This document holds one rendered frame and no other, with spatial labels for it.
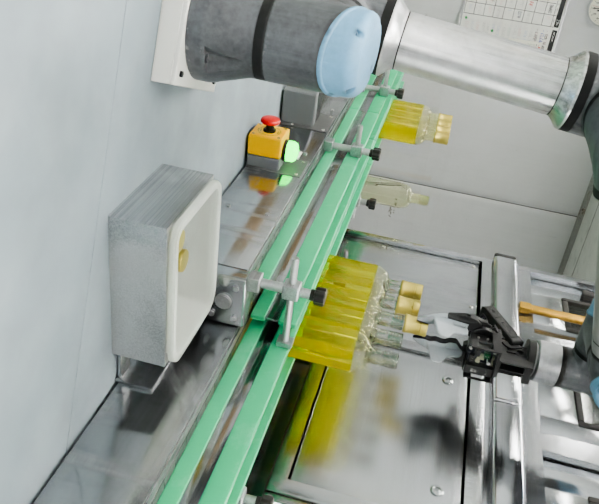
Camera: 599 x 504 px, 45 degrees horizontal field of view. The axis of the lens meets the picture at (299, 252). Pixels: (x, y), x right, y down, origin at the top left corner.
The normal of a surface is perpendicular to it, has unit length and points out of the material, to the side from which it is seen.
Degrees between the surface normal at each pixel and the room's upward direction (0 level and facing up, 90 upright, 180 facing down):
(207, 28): 72
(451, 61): 90
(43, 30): 0
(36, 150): 0
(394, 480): 90
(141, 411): 90
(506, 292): 90
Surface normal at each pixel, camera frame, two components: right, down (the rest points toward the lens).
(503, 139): -0.24, 0.48
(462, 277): 0.11, -0.85
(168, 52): -0.18, 0.16
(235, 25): 0.11, 0.25
